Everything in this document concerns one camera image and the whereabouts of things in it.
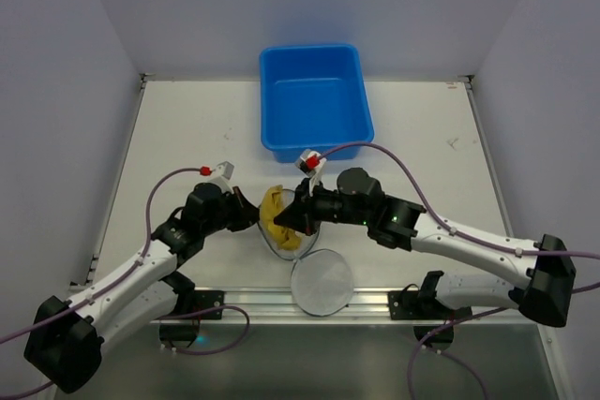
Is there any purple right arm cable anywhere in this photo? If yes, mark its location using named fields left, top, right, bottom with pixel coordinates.
left=321, top=141, right=600, bottom=400

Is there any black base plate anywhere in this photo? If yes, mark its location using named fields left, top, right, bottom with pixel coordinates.
left=387, top=283, right=473, bottom=320
left=188, top=289, right=225, bottom=320

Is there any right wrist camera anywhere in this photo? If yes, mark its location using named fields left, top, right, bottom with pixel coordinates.
left=294, top=149, right=326, bottom=194

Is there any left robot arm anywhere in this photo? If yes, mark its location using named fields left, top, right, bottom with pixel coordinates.
left=24, top=183, right=259, bottom=393

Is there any white mesh laundry bag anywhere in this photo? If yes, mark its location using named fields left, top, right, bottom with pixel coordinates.
left=258, top=185, right=354, bottom=317

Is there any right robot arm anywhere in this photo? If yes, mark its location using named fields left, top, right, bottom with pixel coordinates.
left=274, top=168, right=577, bottom=328

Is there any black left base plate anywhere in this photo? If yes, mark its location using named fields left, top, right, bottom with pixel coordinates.
left=188, top=289, right=225, bottom=320

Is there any yellow bra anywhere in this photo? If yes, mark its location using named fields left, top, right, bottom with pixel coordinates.
left=260, top=185, right=304, bottom=254

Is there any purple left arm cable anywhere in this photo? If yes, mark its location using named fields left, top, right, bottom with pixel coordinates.
left=0, top=165, right=250, bottom=396

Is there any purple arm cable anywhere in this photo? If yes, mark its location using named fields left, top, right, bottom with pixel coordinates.
left=0, top=165, right=250, bottom=396
left=321, top=141, right=600, bottom=400

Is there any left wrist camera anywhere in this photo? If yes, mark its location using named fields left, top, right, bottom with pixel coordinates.
left=199, top=161, right=234, bottom=193

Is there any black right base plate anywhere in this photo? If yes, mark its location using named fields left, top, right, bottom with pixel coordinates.
left=387, top=283, right=473, bottom=320

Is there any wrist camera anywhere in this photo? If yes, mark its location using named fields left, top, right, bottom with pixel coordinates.
left=199, top=161, right=234, bottom=193
left=294, top=149, right=326, bottom=194

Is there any blue plastic bin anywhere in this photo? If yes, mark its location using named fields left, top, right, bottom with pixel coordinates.
left=259, top=43, right=375, bottom=163

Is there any aluminium mounting rail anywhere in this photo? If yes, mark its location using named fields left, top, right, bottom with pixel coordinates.
left=149, top=285, right=521, bottom=326

